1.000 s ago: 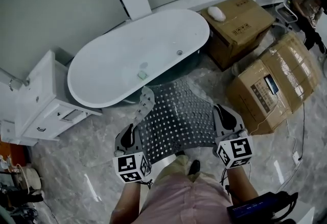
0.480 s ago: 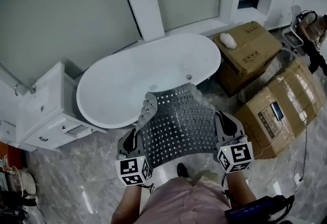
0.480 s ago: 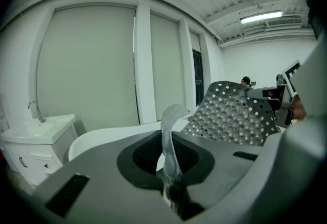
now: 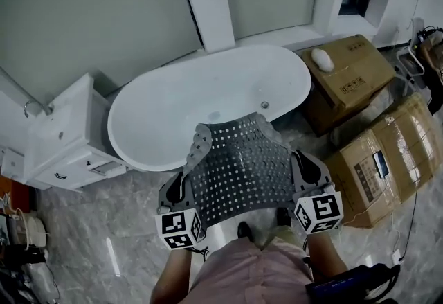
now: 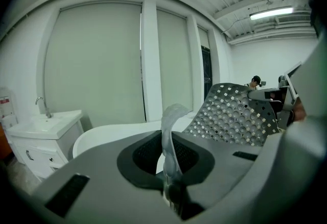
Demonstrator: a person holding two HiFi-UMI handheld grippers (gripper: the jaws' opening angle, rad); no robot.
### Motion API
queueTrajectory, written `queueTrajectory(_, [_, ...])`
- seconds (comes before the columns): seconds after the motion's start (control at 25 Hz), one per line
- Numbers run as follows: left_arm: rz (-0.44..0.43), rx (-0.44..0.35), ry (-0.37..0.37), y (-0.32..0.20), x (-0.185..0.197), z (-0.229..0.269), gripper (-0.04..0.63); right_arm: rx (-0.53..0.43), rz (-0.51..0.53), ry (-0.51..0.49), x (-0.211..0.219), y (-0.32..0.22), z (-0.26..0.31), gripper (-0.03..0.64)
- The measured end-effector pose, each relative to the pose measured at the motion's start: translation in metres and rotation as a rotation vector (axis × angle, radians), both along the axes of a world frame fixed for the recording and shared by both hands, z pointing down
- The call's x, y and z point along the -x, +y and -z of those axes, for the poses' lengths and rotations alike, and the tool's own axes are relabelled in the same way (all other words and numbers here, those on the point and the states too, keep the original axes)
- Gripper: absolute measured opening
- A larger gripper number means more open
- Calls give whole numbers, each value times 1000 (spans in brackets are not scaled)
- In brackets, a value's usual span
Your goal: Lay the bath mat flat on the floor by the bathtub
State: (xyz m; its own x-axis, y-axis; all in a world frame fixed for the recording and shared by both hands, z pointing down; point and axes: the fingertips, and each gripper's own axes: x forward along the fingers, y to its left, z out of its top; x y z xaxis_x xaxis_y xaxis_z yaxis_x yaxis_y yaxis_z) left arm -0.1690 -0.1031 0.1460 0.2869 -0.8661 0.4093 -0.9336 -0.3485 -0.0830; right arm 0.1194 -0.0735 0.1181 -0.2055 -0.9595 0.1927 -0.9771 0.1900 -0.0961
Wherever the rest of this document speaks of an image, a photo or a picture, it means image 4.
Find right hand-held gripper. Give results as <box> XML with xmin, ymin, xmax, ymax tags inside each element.
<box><xmin>289</xmin><ymin>149</ymin><xmax>345</xmax><ymax>235</ymax></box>

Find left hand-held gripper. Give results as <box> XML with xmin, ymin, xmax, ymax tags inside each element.
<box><xmin>154</xmin><ymin>170</ymin><xmax>204</xmax><ymax>252</ymax></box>

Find grey perforated bath mat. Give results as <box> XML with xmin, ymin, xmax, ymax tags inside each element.
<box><xmin>185</xmin><ymin>111</ymin><xmax>302</xmax><ymax>229</ymax></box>

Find person's left forearm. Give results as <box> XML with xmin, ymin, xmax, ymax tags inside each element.
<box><xmin>150</xmin><ymin>247</ymin><xmax>195</xmax><ymax>304</ymax></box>

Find person's right forearm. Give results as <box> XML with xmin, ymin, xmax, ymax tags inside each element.
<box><xmin>305</xmin><ymin>233</ymin><xmax>349</xmax><ymax>283</ymax></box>

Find person's right shoe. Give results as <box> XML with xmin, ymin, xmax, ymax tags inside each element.
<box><xmin>275</xmin><ymin>206</ymin><xmax>293</xmax><ymax>228</ymax></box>

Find person's shoe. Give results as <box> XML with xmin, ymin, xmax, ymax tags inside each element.
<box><xmin>237</xmin><ymin>220</ymin><xmax>254</xmax><ymax>242</ymax></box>
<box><xmin>275</xmin><ymin>206</ymin><xmax>293</xmax><ymax>228</ymax></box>

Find person's beige trousers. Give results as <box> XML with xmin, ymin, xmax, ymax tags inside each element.
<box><xmin>257</xmin><ymin>224</ymin><xmax>307</xmax><ymax>252</ymax></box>

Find smartphone with lit screen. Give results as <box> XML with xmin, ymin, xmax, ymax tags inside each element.
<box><xmin>371</xmin><ymin>150</ymin><xmax>390</xmax><ymax>180</ymax></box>

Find person's left shoe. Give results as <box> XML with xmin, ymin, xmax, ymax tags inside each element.
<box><xmin>237</xmin><ymin>220</ymin><xmax>254</xmax><ymax>242</ymax></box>

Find brown cardboard box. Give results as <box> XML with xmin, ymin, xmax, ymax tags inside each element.
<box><xmin>300</xmin><ymin>33</ymin><xmax>397</xmax><ymax>138</ymax></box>

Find tape-wrapped cardboard box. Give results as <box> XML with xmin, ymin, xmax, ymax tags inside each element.
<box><xmin>323</xmin><ymin>92</ymin><xmax>443</xmax><ymax>229</ymax></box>

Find white and green bathtub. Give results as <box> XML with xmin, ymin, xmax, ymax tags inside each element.
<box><xmin>107</xmin><ymin>44</ymin><xmax>313</xmax><ymax>173</ymax></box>

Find person's pink shirt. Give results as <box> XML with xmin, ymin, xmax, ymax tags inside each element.
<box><xmin>188</xmin><ymin>238</ymin><xmax>314</xmax><ymax>304</ymax></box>

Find white vanity cabinet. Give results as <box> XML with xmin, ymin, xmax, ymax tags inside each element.
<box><xmin>0</xmin><ymin>72</ymin><xmax>131</xmax><ymax>193</ymax></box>

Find white bucket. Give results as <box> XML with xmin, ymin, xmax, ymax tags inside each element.
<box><xmin>15</xmin><ymin>210</ymin><xmax>48</xmax><ymax>249</ymax></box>

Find orange cabinet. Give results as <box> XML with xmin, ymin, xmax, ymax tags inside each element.
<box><xmin>9</xmin><ymin>179</ymin><xmax>37</xmax><ymax>217</ymax></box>

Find white metal rack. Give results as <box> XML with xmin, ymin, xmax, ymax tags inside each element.
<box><xmin>395</xmin><ymin>17</ymin><xmax>428</xmax><ymax>89</ymax></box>

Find chrome faucet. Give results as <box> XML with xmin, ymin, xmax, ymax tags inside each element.
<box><xmin>23</xmin><ymin>99</ymin><xmax>55</xmax><ymax>119</ymax></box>

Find wide grey roller blind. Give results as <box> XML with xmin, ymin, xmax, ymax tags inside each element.
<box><xmin>0</xmin><ymin>0</ymin><xmax>204</xmax><ymax>105</ymax></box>

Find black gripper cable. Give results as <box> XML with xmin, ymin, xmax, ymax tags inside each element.
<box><xmin>189</xmin><ymin>244</ymin><xmax>211</xmax><ymax>262</ymax></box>

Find white charging cable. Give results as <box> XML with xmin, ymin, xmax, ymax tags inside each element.
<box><xmin>341</xmin><ymin>176</ymin><xmax>402</xmax><ymax>255</ymax></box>

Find thin black cable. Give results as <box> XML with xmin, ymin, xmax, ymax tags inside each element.
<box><xmin>399</xmin><ymin>190</ymin><xmax>419</xmax><ymax>264</ymax></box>

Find black recorder box with screen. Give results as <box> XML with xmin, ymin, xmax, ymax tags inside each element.
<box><xmin>304</xmin><ymin>262</ymin><xmax>403</xmax><ymax>304</ymax></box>

